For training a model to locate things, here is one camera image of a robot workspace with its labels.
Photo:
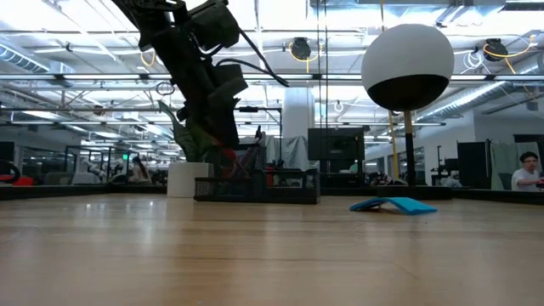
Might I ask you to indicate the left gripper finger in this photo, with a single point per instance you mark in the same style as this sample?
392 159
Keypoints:
223 134

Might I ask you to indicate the black mesh desk organizer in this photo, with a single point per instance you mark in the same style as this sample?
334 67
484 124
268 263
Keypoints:
293 187

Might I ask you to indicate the blue sticky note pad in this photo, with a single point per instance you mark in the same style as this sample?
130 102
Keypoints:
408 206

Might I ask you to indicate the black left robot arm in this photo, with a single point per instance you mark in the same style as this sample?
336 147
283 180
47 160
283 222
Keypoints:
157 25

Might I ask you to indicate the green plant in white pot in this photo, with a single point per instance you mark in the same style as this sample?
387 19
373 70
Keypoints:
187 180

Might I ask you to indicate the grey fabric cover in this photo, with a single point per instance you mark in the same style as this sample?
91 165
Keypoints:
293 153

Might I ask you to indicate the person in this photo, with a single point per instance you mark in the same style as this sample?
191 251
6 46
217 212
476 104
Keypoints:
527 178
139 172

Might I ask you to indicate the black monitor screen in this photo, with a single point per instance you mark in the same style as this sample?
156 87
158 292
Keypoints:
336 144

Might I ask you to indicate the white globe lamp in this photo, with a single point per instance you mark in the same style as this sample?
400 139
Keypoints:
406 55

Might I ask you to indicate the red and black cart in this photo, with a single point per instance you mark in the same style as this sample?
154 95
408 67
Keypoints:
17 180

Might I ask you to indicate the black cabinet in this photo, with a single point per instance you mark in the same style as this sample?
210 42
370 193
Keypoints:
474 166

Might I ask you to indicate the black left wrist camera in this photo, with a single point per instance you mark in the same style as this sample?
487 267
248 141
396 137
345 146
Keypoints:
212 23

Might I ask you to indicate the black aluminium table frame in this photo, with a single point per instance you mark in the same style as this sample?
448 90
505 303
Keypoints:
85 192

